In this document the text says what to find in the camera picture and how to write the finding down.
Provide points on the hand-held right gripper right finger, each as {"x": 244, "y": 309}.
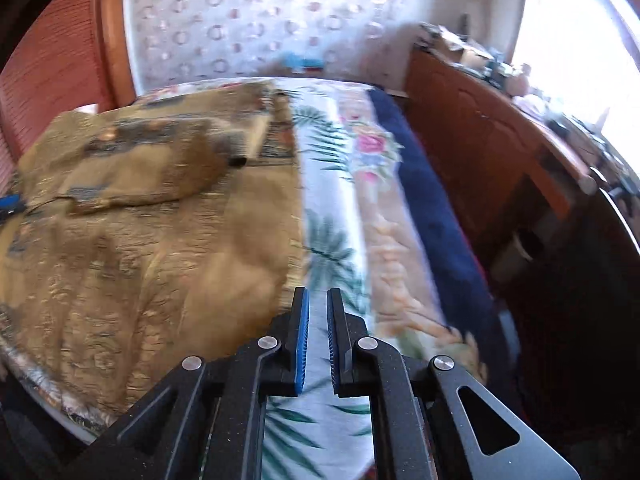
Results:
{"x": 334, "y": 345}

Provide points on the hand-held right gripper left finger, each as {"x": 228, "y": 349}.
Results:
{"x": 300, "y": 340}

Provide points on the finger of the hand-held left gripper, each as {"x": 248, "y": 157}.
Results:
{"x": 9, "y": 203}

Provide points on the golden patterned garment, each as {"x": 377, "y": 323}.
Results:
{"x": 150, "y": 260}

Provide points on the leaf-print sheet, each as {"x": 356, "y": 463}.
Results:
{"x": 325, "y": 250}

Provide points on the wooden slatted wardrobe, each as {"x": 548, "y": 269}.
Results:
{"x": 50, "y": 60}

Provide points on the navy bed sheet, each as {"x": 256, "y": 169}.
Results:
{"x": 435, "y": 200}

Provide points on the trash bin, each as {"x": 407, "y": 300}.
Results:
{"x": 515, "y": 260}

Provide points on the floral quilt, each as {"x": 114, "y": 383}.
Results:
{"x": 372, "y": 142}

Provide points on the long wooden cabinet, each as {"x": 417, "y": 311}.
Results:
{"x": 475, "y": 135}

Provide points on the cardboard box with blue bags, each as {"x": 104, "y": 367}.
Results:
{"x": 301, "y": 62}

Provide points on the sheer circle-pattern curtain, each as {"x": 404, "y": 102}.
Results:
{"x": 225, "y": 10}

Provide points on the open cardboard box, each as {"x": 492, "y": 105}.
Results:
{"x": 460, "y": 50}

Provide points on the wooden-framed window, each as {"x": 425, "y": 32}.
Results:
{"x": 575, "y": 35}

